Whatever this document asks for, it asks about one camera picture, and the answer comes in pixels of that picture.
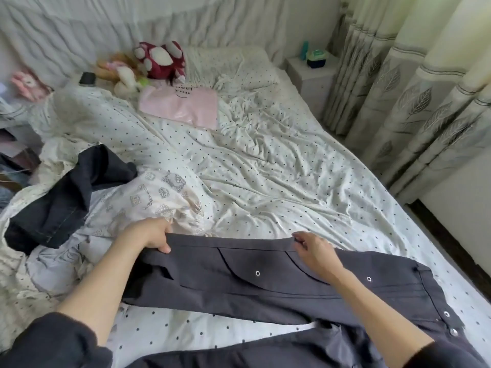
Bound person's right forearm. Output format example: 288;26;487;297
328;268;438;368

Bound person's black sleeve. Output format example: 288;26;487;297
404;337;491;368
0;312;115;368

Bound white bedside cabinet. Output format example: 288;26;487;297
285;53;341;120

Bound white pillow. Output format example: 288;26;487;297
183;45;282;94

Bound plush toys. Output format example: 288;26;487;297
94;53;151;101

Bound white dotted bed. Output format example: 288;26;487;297
0;42;491;368

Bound person's right hand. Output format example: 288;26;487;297
292;231;348;285

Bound person's left hand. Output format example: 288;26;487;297
115;217;176;256

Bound person's black left sleeve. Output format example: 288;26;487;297
0;312;115;368

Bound small pink plush toy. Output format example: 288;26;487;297
11;67;54;103

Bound striped beige curtain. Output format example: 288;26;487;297
322;0;491;205

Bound black garment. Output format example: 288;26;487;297
121;232;491;368

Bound person's left forearm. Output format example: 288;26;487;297
57;232;148;348

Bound white crumpled blanket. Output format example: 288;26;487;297
27;84;158;159

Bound person's black right sleeve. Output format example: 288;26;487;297
404;337;491;368

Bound dark denim jeans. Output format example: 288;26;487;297
4;144;140;256

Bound dark small box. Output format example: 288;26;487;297
306;48;329;71

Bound light grey smocked garment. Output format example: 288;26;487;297
27;232;125;298

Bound cream patterned pyjama top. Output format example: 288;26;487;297
77;168;205;244

